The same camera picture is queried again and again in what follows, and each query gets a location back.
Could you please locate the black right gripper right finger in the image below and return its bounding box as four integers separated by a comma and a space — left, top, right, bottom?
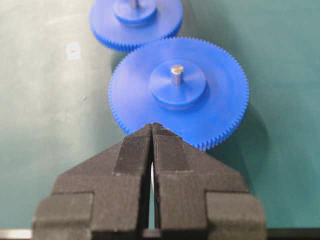
152, 123, 267, 240

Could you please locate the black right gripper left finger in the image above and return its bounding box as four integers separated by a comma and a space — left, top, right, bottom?
32, 124, 152, 240

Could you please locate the small blue gear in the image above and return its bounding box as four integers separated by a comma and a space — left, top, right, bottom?
89, 0, 184, 52

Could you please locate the large blue gear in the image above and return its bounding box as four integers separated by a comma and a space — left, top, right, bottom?
108, 37, 249, 151

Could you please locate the steel shaft in large gear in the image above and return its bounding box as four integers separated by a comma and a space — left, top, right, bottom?
170, 64, 184, 86

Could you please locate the small white paper sticker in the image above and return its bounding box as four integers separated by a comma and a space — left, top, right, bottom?
66, 42, 81, 61

